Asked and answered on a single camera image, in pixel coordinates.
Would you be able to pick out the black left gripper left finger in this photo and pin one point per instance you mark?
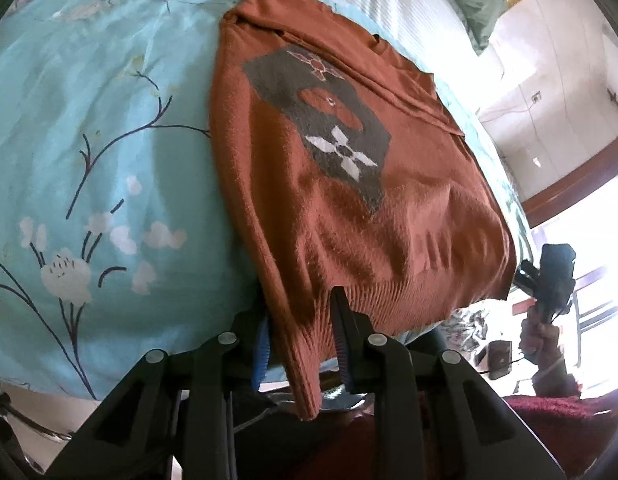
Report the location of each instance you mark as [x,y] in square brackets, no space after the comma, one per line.
[175,408]

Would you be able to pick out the small black device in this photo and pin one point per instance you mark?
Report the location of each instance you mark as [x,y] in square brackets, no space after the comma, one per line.
[499,359]

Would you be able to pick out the rust orange knit sweater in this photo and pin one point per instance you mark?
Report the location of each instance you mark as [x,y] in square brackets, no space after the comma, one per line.
[340,166]

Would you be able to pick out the person's right hand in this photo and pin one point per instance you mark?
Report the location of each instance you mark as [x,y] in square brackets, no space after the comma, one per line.
[540,342]

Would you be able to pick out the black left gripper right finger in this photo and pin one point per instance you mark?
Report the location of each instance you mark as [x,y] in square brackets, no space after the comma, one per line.
[432,414]

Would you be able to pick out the white striped blanket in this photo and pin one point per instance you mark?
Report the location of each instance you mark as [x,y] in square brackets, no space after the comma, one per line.
[431,34]

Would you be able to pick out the light blue floral bedsheet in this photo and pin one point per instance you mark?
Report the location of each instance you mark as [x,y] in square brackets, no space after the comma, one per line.
[113,235]

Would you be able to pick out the dark red fuzzy garment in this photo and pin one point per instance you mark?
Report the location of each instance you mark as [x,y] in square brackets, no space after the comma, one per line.
[576,432]

